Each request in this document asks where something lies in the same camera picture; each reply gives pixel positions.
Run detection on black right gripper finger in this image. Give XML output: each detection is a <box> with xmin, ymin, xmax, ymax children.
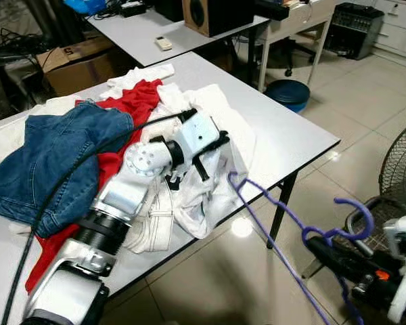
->
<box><xmin>305</xmin><ymin>244</ymin><xmax>357</xmax><ymax>280</ymax></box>
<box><xmin>304</xmin><ymin>234</ymin><xmax>363</xmax><ymax>271</ymax></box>

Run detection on white t-shirt small print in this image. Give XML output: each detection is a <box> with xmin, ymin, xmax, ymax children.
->
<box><xmin>156</xmin><ymin>83</ymin><xmax>258</xmax><ymax>239</ymax></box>

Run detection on purple plastic clothes hanger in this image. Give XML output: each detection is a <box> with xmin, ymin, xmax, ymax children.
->
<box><xmin>227</xmin><ymin>171</ymin><xmax>376</xmax><ymax>325</ymax></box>

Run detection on grey table black legs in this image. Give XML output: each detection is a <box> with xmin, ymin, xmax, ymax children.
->
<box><xmin>0</xmin><ymin>51</ymin><xmax>341</xmax><ymax>325</ymax></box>

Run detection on cream stitched trousers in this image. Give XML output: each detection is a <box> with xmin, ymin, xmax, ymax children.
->
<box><xmin>124</xmin><ymin>173</ymin><xmax>190</xmax><ymax>255</ymax></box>

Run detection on red garment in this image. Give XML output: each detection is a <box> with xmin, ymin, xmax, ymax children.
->
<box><xmin>24</xmin><ymin>78</ymin><xmax>164</xmax><ymax>293</ymax></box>

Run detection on blue round stool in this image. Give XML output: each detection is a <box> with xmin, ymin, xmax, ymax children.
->
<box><xmin>263</xmin><ymin>79</ymin><xmax>311</xmax><ymax>114</ymax></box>

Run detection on white folded shirt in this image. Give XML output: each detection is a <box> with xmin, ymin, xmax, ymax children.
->
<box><xmin>107</xmin><ymin>62</ymin><xmax>177</xmax><ymax>101</ymax></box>

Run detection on white remote control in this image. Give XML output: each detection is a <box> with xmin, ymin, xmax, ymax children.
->
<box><xmin>155</xmin><ymin>36</ymin><xmax>174</xmax><ymax>52</ymax></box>

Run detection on wooden speaker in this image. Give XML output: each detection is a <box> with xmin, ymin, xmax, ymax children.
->
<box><xmin>181</xmin><ymin>0</ymin><xmax>255</xmax><ymax>39</ymax></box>

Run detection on grey equipment table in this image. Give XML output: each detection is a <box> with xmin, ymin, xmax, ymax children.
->
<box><xmin>87</xmin><ymin>5</ymin><xmax>271</xmax><ymax>68</ymax></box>

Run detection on white desk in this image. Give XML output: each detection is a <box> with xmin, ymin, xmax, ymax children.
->
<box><xmin>256</xmin><ymin>0</ymin><xmax>339</xmax><ymax>94</ymax></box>

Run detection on blue jeans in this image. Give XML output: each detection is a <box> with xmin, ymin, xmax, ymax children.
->
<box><xmin>0</xmin><ymin>100</ymin><xmax>136</xmax><ymax>239</ymax></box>

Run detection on black audio mixer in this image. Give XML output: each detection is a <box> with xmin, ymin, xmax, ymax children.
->
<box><xmin>323</xmin><ymin>2</ymin><xmax>388</xmax><ymax>62</ymax></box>

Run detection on blue plastic bag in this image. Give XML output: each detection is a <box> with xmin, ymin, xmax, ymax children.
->
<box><xmin>63</xmin><ymin>0</ymin><xmax>110</xmax><ymax>16</ymax></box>

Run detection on white drawer cabinet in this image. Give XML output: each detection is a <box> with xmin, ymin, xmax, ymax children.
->
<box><xmin>369</xmin><ymin>0</ymin><xmax>406</xmax><ymax>60</ymax></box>

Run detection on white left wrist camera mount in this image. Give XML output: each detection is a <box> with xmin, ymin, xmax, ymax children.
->
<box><xmin>175</xmin><ymin>110</ymin><xmax>222</xmax><ymax>162</ymax></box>

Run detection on black wire fan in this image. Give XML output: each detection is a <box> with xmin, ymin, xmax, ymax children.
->
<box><xmin>345</xmin><ymin>116</ymin><xmax>406</xmax><ymax>258</ymax></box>

